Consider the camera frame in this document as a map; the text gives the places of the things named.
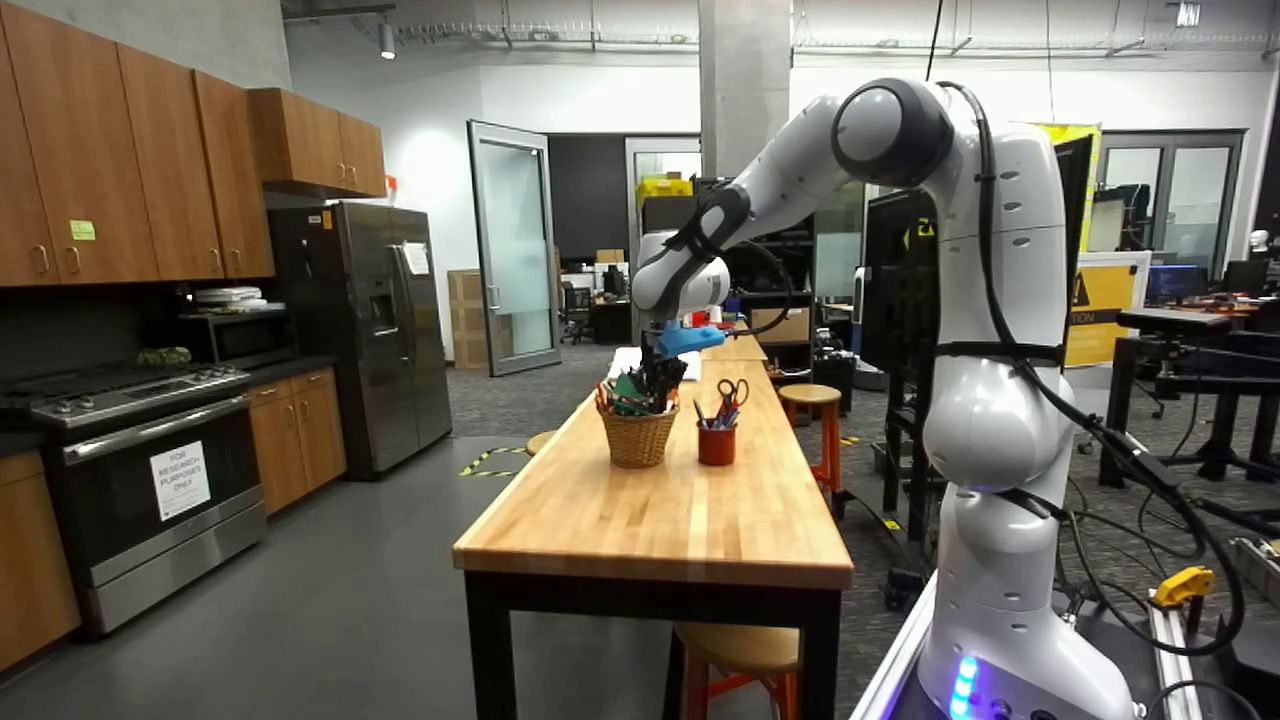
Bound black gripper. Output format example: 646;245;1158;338
638;334;694;410

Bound wicker basket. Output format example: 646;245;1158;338
594;395;684;473

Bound white paper stack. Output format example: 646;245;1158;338
604;338;712;388

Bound scissors in mug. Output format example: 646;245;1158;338
712;375;755;419

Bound red mug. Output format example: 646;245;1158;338
698;419;741;473

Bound wooden table with black legs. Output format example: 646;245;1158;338
449;330;859;720

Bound round wooden stool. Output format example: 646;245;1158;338
669;620;808;720
777;381;849;509

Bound cardboard boxes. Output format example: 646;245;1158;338
443;264;492;375

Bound glass door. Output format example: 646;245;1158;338
464;116;563;381

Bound black equipment rack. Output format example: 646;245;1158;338
859;189;940;406

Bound stainless steel refrigerator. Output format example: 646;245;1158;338
263;194;458;482

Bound concrete pillar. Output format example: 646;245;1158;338
694;0;797;189

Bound narrow wooden base cabinet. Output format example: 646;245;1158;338
244;362;354;521

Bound wooden cabinets above refrigerator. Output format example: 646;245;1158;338
244;83;394;200

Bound stainless steel microwave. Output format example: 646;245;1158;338
167;299;291;367

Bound white dishes on microwave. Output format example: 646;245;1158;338
185;280;271;312

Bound yellow machine cabinet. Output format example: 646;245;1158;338
1041;118;1159;375

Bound white notice on oven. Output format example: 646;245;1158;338
143;435;218;527

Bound black steel oven range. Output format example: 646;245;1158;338
0;362;271;640

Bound black workbench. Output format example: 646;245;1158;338
1098;294;1280;487

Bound yellow clamp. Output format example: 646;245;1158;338
1148;558;1222;614

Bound wide wooden base cabinet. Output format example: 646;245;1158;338
0;447;86;676

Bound aluminium cart rail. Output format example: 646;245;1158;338
1139;602;1207;720
849;570;946;720

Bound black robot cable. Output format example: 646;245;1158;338
931;76;1251;659

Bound long wooden wall cabinets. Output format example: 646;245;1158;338
0;0;281;293

